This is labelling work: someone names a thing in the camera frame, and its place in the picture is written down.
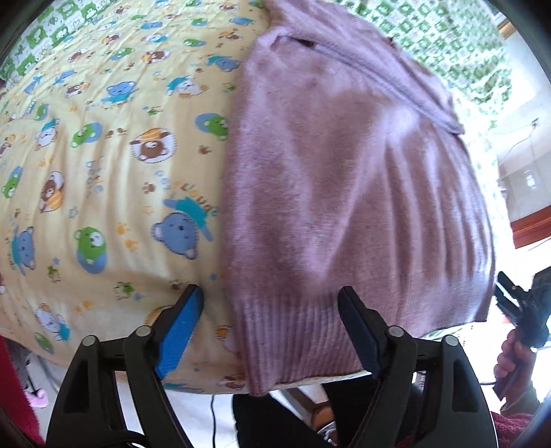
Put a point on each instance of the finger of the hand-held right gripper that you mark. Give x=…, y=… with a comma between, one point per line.
x=506, y=280
x=508, y=303

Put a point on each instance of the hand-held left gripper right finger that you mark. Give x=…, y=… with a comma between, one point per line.
x=359, y=327

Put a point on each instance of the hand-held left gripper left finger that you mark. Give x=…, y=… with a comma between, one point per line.
x=181, y=327

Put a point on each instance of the purple knitted sweater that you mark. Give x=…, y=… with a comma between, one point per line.
x=335, y=194

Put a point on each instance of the person's right forearm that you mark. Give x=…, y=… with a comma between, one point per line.
x=512, y=430

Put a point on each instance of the person's right hand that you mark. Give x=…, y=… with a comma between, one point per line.
x=523, y=370

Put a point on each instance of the red-brown wooden furniture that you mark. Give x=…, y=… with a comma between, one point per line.
x=533, y=228

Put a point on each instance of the person's black trouser legs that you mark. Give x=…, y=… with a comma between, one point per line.
x=267, y=424

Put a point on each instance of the yellow bear-print blanket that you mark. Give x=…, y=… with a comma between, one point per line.
x=107, y=194

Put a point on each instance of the pink slipper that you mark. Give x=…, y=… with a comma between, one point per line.
x=38, y=398

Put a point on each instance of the person's red fleece clothing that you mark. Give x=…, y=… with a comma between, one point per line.
x=15, y=400

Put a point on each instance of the green checked quilt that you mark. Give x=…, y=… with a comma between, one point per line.
x=452, y=43

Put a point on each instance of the green checked pillow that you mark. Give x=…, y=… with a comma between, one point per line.
x=26, y=51

